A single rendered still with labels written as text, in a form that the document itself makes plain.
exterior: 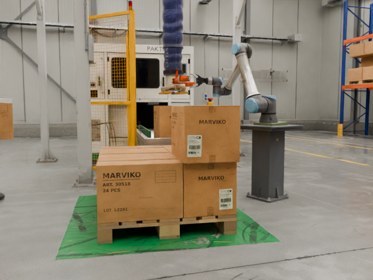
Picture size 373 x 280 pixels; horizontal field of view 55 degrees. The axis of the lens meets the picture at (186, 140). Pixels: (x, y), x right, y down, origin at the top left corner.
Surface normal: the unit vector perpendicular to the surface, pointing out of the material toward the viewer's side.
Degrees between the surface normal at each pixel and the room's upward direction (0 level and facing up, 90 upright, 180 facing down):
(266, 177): 90
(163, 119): 90
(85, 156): 90
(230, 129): 90
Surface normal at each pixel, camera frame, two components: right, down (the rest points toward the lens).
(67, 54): 0.29, 0.08
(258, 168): -0.80, 0.06
